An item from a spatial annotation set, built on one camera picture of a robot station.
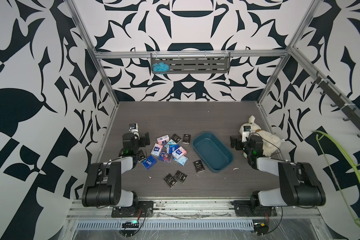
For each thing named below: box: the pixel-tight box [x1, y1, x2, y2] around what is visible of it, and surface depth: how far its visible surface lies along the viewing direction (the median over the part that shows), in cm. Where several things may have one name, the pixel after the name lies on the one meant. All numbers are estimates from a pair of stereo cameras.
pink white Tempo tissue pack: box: [171, 146, 187, 159], surface depth 91 cm
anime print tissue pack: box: [158, 152, 173, 164], surface depth 91 cm
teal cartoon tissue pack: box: [164, 139, 178, 148], surface depth 97 cm
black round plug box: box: [253, 222, 269, 236], surface depth 72 cm
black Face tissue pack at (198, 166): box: [193, 159, 205, 174], surface depth 89 cm
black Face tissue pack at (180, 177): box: [173, 170, 188, 185], surface depth 85 cm
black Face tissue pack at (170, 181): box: [163, 173, 178, 189], surface depth 83 cm
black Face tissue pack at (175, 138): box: [169, 133, 182, 144], surface depth 99 cm
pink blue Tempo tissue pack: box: [150, 143, 164, 157], surface depth 93 cm
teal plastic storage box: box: [192, 131, 234, 173], surface depth 94 cm
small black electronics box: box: [121, 220, 140, 228], surface depth 74 cm
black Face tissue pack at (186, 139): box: [182, 134, 191, 145], surface depth 98 cm
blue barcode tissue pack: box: [168, 144, 180, 154], surface depth 91 cm
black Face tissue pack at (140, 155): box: [137, 149, 146, 162], surface depth 92 cm
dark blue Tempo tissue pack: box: [141, 155, 157, 170], surface depth 89 cm
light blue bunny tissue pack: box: [173, 155, 188, 167], surface depth 89 cm
